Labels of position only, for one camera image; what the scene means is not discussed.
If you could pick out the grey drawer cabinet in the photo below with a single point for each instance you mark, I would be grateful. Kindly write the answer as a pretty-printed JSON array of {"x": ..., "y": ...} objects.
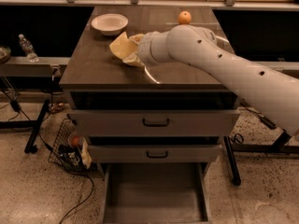
[{"x": 95, "y": 79}]

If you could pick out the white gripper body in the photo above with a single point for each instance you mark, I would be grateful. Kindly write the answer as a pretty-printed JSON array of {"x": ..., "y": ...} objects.
[{"x": 145, "y": 51}]

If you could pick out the top grey drawer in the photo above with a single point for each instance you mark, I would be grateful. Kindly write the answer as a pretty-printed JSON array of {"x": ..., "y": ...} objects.
[{"x": 156, "y": 123}]

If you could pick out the black power adapter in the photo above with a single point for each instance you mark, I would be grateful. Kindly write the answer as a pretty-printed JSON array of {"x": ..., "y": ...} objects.
[{"x": 268, "y": 123}]

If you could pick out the black table leg left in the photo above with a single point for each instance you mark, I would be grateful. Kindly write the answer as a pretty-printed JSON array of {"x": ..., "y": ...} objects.
[{"x": 31, "y": 147}]

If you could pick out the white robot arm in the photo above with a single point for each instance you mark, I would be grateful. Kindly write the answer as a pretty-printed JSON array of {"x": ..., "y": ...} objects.
[{"x": 274, "y": 94}]

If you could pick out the orange fruit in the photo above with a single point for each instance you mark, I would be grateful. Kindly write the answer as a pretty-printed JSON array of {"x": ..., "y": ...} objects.
[{"x": 184, "y": 17}]

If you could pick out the clear plastic water bottle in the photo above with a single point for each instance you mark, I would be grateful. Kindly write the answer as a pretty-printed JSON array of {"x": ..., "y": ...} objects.
[{"x": 28, "y": 49}]

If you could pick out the middle grey drawer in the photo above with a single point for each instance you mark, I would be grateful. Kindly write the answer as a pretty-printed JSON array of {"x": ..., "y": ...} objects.
[{"x": 152, "y": 153}]

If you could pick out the white bowl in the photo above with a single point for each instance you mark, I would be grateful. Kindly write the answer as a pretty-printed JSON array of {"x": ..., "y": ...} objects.
[{"x": 110, "y": 24}]

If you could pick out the black cabinet leg right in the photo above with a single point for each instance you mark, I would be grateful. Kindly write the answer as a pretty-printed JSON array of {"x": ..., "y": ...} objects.
[{"x": 236, "y": 180}]

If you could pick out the yellow sponge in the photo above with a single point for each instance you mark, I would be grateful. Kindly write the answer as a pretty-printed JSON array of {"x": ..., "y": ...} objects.
[{"x": 122, "y": 47}]

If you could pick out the wire basket with items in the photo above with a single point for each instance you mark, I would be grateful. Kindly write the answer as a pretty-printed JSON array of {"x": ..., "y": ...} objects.
[{"x": 67, "y": 149}]

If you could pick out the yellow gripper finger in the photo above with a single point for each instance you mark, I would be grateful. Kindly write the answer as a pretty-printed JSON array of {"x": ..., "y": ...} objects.
[
  {"x": 136, "y": 38},
  {"x": 133, "y": 60}
]

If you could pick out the dark bowl at left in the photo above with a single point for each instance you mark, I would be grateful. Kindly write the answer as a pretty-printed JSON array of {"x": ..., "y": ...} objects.
[{"x": 5, "y": 54}]

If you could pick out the bottom open grey drawer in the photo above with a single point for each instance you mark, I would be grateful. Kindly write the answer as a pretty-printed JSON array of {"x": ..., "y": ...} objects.
[{"x": 154, "y": 193}]

